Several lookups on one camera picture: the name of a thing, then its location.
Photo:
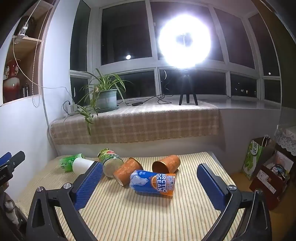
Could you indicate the green paper bag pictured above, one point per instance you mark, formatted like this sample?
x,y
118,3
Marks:
x,y
251,157

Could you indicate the wooden wall shelf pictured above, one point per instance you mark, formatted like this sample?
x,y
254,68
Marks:
x,y
39,58

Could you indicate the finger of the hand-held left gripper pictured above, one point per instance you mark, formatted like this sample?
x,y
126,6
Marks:
x,y
5,158
17,158

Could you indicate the green printed can cup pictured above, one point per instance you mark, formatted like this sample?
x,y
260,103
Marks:
x,y
108,155

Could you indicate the plaid beige cloth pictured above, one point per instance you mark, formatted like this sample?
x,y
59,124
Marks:
x,y
150,122

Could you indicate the white lace cloth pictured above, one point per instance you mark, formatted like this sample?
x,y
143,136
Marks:
x,y
286,139

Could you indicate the plant pot saucer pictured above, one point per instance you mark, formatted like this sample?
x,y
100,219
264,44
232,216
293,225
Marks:
x,y
108,109

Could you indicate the red and white vase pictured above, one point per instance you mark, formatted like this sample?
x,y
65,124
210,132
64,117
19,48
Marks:
x,y
11,83

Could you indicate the blue Arctic Ocean can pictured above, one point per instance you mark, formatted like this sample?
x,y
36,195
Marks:
x,y
143,182

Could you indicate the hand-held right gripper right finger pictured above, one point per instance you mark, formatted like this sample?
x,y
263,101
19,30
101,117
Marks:
x,y
211,185

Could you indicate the grey-green plant pot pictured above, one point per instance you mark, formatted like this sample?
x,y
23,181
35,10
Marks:
x,y
106,98

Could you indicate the white window frame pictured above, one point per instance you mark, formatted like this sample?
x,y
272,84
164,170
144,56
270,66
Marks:
x,y
156,62

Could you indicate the striped woven table mat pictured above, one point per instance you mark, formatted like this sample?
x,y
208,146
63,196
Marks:
x,y
138,215

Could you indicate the green and white cup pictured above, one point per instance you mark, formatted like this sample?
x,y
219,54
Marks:
x,y
67,162

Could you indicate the black tripod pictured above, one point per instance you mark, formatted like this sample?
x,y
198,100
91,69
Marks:
x,y
187,90

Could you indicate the spider plant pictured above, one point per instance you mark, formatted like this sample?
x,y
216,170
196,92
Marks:
x,y
101,81

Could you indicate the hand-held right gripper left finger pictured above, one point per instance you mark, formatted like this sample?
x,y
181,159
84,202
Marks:
x,y
89,184

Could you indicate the orange paper cup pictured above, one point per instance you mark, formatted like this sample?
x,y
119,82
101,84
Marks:
x,y
170,162
127,172

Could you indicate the red-brown cardboard box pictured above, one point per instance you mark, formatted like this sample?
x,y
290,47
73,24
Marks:
x,y
266,187

